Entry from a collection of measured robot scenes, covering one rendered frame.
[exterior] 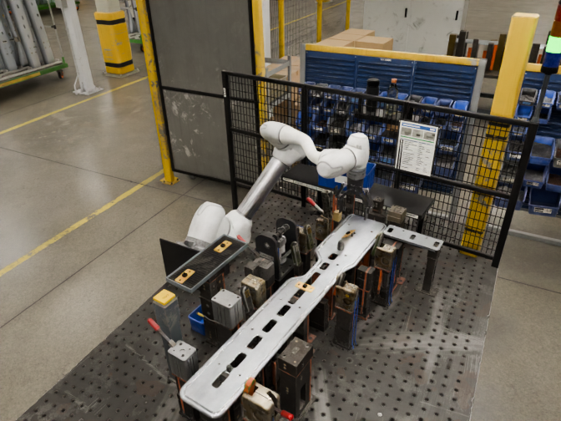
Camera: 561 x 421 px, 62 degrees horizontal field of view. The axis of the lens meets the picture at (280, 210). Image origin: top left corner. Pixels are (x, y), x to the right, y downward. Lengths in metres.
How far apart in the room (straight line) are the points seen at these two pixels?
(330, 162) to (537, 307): 2.29
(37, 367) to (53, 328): 0.34
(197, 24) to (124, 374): 3.00
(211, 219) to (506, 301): 2.28
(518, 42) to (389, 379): 1.60
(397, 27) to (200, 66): 4.85
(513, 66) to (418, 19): 6.09
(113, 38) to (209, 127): 5.09
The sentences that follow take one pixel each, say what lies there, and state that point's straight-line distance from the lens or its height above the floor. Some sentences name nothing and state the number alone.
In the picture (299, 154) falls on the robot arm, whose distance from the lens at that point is 2.63.
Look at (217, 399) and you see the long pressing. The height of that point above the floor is 1.00.
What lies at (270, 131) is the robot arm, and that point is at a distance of 2.50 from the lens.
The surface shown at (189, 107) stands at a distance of 4.65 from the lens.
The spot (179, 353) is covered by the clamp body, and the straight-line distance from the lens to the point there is 1.78.
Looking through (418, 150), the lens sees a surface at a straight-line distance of 2.69.
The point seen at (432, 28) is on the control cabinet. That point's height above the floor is 0.88.
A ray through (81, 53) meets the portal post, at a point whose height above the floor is 0.63.
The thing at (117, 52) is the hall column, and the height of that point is 0.44.
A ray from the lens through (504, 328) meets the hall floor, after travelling 3.60.
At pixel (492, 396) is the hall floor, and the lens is 3.17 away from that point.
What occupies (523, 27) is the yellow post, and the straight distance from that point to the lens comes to 2.46.
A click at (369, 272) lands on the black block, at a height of 0.99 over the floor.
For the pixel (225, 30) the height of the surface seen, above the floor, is 1.62.
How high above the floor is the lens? 2.36
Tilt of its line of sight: 31 degrees down
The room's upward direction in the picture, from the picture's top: 1 degrees counter-clockwise
